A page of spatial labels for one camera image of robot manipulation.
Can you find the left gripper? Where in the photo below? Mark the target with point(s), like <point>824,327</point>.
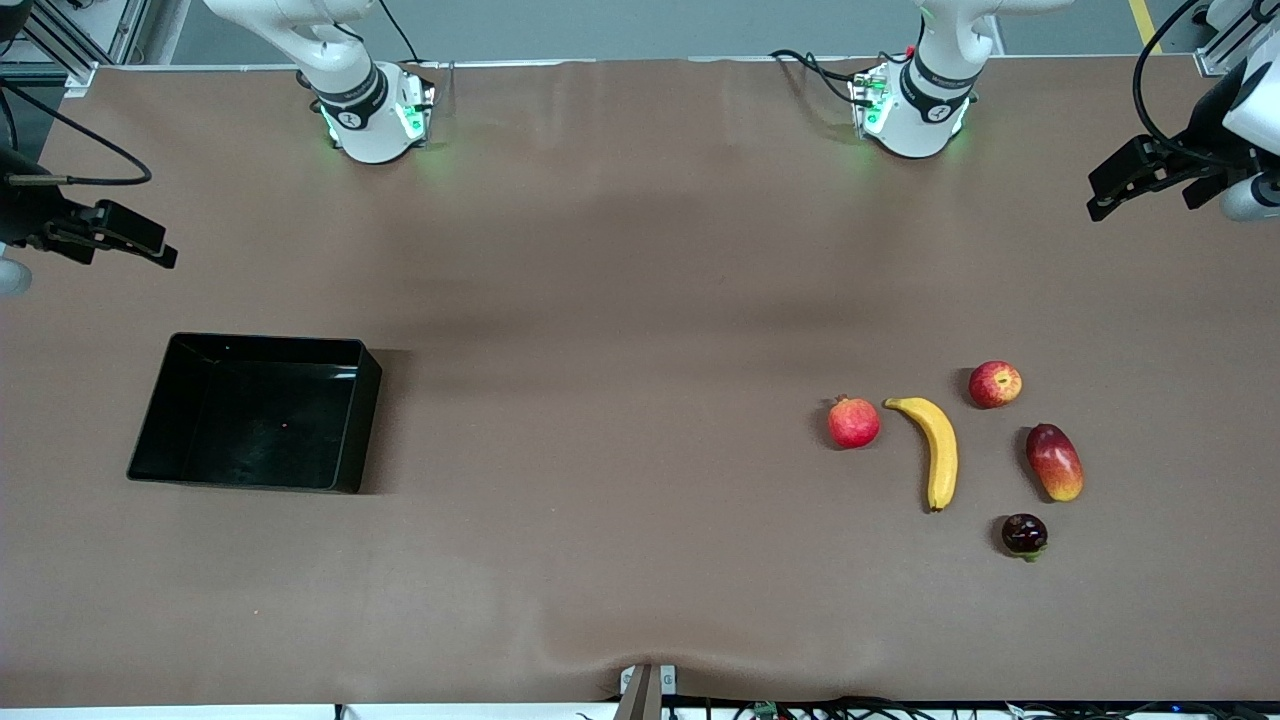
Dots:
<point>1207,143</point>

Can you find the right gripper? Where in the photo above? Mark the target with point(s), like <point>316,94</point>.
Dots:
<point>24,212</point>

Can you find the black plastic box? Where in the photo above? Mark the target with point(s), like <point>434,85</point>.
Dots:
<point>260,430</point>

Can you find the red yellow apple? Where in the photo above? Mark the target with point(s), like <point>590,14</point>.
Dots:
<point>995,385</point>

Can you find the yellow banana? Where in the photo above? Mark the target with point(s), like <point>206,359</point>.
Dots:
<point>940,450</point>

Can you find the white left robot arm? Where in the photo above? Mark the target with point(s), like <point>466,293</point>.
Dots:
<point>915,120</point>

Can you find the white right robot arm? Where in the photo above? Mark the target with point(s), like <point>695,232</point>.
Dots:
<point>370,110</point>

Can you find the red yellow mango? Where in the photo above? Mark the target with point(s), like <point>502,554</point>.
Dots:
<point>1055,463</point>

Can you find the dark purple mangosteen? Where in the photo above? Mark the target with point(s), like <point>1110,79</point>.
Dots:
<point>1024,533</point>

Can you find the red pomegranate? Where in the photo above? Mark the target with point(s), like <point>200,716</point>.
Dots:
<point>853,424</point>

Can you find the brown table cover mat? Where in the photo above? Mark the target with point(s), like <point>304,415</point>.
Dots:
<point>600,450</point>

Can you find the aluminium frame profile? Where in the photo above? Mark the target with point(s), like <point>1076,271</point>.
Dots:
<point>1215,55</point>
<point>60,40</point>

